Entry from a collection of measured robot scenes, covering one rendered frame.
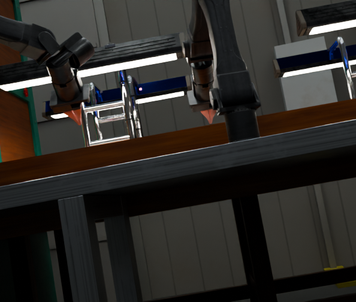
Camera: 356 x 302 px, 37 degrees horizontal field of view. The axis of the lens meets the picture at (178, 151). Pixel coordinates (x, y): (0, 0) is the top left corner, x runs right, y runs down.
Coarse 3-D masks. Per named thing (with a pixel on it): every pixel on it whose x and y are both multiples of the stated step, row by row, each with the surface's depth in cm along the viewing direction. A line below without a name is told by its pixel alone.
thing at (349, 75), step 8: (336, 40) 204; (328, 48) 217; (344, 48) 201; (344, 56) 201; (344, 64) 201; (344, 72) 202; (352, 72) 201; (352, 80) 200; (352, 88) 199; (352, 96) 199
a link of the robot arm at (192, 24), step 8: (192, 0) 125; (192, 8) 127; (200, 8) 124; (192, 16) 129; (200, 16) 125; (192, 24) 129; (200, 24) 127; (192, 32) 130; (200, 32) 129; (208, 32) 130; (192, 40) 131; (200, 40) 131; (208, 40) 132; (192, 48) 132; (200, 48) 133; (208, 48) 133; (192, 56) 135
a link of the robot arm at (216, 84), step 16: (208, 0) 109; (224, 0) 109; (208, 16) 110; (224, 16) 108; (224, 32) 108; (224, 48) 107; (224, 64) 106; (240, 64) 106; (224, 80) 105; (240, 80) 105; (224, 96) 105; (240, 96) 105
